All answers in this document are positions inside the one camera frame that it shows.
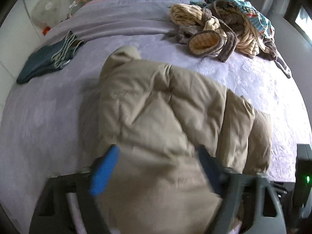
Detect dark teal folded garment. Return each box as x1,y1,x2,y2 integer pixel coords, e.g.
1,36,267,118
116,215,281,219
16,31,85,85

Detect beige puffer jacket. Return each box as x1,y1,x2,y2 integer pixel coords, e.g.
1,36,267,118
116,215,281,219
97,47,272,233

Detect bright window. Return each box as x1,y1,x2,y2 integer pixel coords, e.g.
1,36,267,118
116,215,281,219
295,6,312,40

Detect teal floral patterned garment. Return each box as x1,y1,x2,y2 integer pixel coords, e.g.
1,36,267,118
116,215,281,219
190,0,275,39

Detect lavender bed blanket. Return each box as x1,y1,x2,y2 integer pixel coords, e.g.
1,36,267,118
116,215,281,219
1,0,311,233

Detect white desk fan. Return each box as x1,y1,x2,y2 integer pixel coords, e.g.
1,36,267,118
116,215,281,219
31,0,61,29

